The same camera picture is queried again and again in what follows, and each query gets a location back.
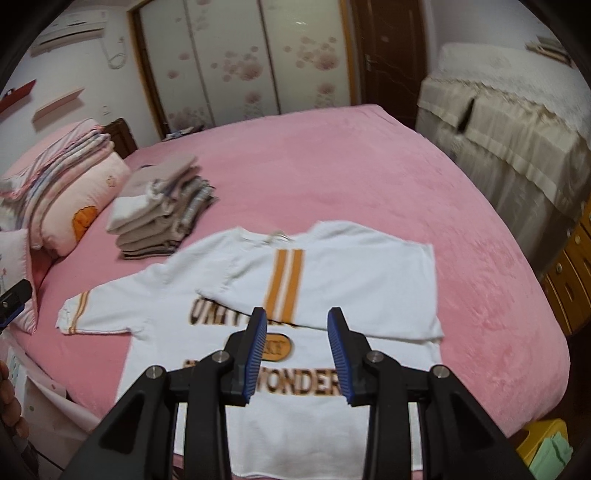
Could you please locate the small pink-edged pillow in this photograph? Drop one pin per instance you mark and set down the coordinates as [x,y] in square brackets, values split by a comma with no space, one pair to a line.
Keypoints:
[18,258]

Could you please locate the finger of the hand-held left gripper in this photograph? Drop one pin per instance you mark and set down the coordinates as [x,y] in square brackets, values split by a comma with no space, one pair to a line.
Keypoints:
[14,300]

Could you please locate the white shirt with orange stripes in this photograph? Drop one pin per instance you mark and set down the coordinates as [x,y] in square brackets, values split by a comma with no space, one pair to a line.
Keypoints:
[369,277]

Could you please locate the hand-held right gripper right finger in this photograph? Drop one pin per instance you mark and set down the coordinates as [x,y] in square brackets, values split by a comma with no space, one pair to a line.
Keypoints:
[339,355]

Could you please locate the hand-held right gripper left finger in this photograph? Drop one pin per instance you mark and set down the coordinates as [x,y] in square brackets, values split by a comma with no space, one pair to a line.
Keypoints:
[255,355]

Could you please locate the wooden drawer cabinet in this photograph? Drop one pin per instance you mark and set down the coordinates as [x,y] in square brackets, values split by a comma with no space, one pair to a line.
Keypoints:
[572,277]

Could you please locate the red wall shelf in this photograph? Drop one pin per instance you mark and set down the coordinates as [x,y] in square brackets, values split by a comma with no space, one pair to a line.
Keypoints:
[18,94]

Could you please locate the floral sliding-door wardrobe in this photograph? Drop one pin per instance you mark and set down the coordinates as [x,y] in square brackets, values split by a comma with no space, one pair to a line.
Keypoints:
[240,60]

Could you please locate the dark wooden headboard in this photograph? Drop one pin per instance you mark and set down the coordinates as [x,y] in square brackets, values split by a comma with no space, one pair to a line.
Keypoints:
[122,136]

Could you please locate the beige cloth-covered furniture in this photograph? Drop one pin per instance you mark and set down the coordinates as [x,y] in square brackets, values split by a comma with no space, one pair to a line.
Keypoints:
[517,120]

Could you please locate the white bedside cabinet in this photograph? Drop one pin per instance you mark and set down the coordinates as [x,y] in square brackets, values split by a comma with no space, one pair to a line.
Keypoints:
[41,406]

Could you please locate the white air conditioner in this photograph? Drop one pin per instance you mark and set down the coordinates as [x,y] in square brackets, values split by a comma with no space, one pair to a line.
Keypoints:
[69,30]

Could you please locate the green cloth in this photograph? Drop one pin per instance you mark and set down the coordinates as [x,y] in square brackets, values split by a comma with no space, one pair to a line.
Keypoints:
[554,457]

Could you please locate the person's left hand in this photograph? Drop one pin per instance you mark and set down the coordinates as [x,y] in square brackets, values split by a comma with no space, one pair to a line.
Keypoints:
[10,401]

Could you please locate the yellow plastic stool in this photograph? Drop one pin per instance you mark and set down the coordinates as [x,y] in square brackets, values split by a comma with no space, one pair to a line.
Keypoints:
[531,438]

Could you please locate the wooden items on cloth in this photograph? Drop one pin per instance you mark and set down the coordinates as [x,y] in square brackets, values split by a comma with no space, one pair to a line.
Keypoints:
[549,48]

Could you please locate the pink bed blanket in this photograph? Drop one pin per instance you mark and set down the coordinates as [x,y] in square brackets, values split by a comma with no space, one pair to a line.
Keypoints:
[346,175]

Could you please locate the dark brown door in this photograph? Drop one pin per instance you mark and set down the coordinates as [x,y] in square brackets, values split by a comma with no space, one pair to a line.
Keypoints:
[392,50]

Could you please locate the stack of folded clothes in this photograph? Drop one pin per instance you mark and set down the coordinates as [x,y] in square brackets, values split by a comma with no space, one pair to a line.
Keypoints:
[152,217]

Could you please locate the pink wall shelf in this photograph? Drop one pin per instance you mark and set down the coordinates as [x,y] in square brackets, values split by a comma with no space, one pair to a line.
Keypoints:
[57,105]

